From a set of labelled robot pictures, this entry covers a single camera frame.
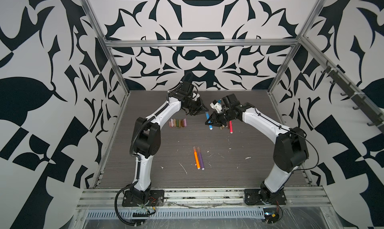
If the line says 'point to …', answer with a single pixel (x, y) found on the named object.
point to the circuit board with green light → (271, 215)
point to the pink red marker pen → (231, 127)
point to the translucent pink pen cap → (170, 124)
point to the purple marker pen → (200, 158)
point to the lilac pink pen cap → (185, 122)
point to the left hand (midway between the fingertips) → (209, 106)
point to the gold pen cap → (180, 123)
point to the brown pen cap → (182, 122)
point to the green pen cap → (177, 123)
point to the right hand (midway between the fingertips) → (207, 123)
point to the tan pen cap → (175, 122)
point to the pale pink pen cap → (172, 122)
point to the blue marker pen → (210, 126)
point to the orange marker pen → (196, 158)
